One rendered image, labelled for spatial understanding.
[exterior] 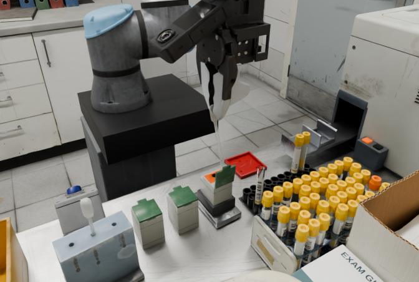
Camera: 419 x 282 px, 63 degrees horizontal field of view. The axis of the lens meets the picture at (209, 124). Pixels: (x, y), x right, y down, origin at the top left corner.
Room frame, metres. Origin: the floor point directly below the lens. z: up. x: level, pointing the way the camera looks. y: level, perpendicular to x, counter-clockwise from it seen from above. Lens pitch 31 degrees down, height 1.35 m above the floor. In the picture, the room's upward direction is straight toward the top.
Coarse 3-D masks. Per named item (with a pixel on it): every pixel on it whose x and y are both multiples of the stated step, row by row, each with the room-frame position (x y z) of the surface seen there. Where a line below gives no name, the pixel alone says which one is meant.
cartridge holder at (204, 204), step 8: (200, 192) 0.47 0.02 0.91; (200, 200) 0.47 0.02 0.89; (208, 200) 0.45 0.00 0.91; (232, 200) 0.46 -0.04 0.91; (200, 208) 0.47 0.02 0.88; (208, 208) 0.45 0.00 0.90; (216, 208) 0.44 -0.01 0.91; (224, 208) 0.45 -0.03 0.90; (232, 208) 0.45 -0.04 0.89; (208, 216) 0.44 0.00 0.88; (216, 216) 0.43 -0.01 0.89; (224, 216) 0.43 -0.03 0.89; (232, 216) 0.44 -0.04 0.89; (240, 216) 0.44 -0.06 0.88; (216, 224) 0.42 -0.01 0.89; (224, 224) 0.43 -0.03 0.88
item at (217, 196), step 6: (210, 174) 0.48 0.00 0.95; (204, 180) 0.47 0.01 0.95; (210, 180) 0.46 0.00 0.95; (204, 186) 0.47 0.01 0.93; (210, 186) 0.45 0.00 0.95; (222, 186) 0.45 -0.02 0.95; (228, 186) 0.46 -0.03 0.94; (204, 192) 0.47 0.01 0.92; (210, 192) 0.45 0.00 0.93; (216, 192) 0.44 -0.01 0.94; (222, 192) 0.45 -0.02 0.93; (228, 192) 0.46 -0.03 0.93; (210, 198) 0.45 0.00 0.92; (216, 198) 0.44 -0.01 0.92; (222, 198) 0.45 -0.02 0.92; (228, 198) 0.46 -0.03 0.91; (216, 204) 0.44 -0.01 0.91
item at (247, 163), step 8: (248, 152) 0.64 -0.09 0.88; (224, 160) 0.61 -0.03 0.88; (232, 160) 0.62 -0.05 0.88; (240, 160) 0.62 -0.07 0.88; (248, 160) 0.62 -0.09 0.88; (256, 160) 0.61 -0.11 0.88; (240, 168) 0.59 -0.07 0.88; (248, 168) 0.59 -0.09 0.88; (256, 168) 0.59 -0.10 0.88; (240, 176) 0.56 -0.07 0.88; (248, 176) 0.56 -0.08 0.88
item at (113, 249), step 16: (96, 224) 0.34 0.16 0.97; (112, 224) 0.34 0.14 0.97; (128, 224) 0.34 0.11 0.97; (64, 240) 0.31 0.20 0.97; (80, 240) 0.31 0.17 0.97; (96, 240) 0.31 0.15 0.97; (112, 240) 0.32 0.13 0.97; (128, 240) 0.33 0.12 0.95; (64, 256) 0.28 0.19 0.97; (80, 256) 0.29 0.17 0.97; (96, 256) 0.30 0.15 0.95; (112, 256) 0.31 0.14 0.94; (128, 256) 0.33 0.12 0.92; (64, 272) 0.28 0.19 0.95; (80, 272) 0.29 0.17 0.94; (96, 272) 0.30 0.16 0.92; (112, 272) 0.31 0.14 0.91; (128, 272) 0.32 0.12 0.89
